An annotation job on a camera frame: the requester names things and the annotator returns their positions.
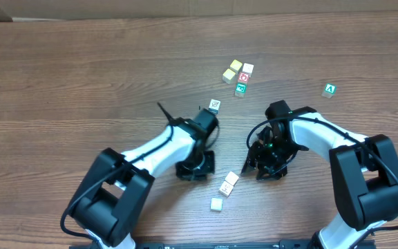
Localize yellow plain wooden block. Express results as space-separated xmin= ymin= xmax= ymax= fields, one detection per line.
xmin=225 ymin=172 xmax=239 ymax=186

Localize white block blue H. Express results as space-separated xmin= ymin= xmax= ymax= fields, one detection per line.
xmin=219 ymin=181 xmax=234 ymax=197

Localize red M block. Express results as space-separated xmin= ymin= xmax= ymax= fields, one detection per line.
xmin=210 ymin=198 xmax=223 ymax=212

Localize white block blue side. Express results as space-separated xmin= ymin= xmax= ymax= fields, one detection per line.
xmin=208 ymin=99 xmax=221 ymax=115

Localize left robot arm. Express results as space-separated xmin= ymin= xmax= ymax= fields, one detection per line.
xmin=60 ymin=109 xmax=218 ymax=248

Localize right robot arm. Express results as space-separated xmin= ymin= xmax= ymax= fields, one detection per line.
xmin=241 ymin=100 xmax=398 ymax=249

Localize green picture block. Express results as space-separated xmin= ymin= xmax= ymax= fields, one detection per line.
xmin=235 ymin=83 xmax=247 ymax=98

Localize red circle block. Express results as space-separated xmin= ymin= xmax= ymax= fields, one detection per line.
xmin=238 ymin=72 xmax=249 ymax=84

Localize green letter A block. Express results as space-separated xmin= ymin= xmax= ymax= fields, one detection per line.
xmin=321 ymin=84 xmax=337 ymax=98

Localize yellow block lower left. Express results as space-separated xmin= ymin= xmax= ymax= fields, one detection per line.
xmin=222 ymin=68 xmax=237 ymax=84

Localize white block top right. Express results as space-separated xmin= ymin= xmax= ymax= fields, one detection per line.
xmin=242 ymin=63 xmax=254 ymax=77

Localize yellow block upper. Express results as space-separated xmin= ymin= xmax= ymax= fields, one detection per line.
xmin=229 ymin=59 xmax=243 ymax=73

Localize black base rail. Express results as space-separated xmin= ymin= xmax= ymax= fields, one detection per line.
xmin=69 ymin=237 xmax=377 ymax=249

